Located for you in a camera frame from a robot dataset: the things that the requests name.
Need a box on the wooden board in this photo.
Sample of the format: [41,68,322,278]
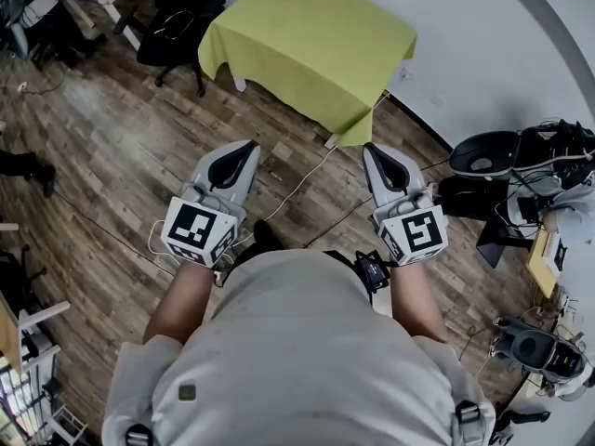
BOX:
[526,229,567,297]

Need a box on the person's grey shirt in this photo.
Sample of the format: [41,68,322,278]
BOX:
[100,247,499,446]

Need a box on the black office chair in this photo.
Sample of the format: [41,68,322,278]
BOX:
[136,0,228,98]

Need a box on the person's black shoe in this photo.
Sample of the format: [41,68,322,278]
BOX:
[252,219,285,252]

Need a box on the black box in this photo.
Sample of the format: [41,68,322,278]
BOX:
[438,174,513,218]

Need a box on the person's left forearm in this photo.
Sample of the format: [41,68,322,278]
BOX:
[143,258,230,344]

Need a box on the black waist device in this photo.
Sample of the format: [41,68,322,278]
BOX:
[354,250,392,295]

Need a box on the white floor cable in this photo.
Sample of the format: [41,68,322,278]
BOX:
[231,88,390,250]

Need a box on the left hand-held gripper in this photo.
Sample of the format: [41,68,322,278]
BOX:
[161,139,261,269]

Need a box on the black floor cable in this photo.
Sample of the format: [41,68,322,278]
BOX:
[54,191,179,274]

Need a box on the person's right forearm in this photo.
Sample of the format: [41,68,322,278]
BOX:
[389,258,450,344]

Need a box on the white metal shelf frame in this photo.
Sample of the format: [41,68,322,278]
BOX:
[0,295,89,446]

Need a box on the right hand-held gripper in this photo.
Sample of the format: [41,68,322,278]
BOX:
[362,142,450,268]

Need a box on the green tablecloth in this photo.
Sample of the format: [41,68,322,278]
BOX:
[197,0,418,148]

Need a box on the black round seat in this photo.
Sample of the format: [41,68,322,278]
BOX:
[447,130,518,179]

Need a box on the heap of black gear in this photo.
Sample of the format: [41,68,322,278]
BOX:
[509,117,595,194]

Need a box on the black strap buckle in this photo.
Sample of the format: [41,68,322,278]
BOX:
[124,423,155,446]
[453,400,483,446]

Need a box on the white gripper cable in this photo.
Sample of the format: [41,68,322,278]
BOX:
[147,219,169,256]

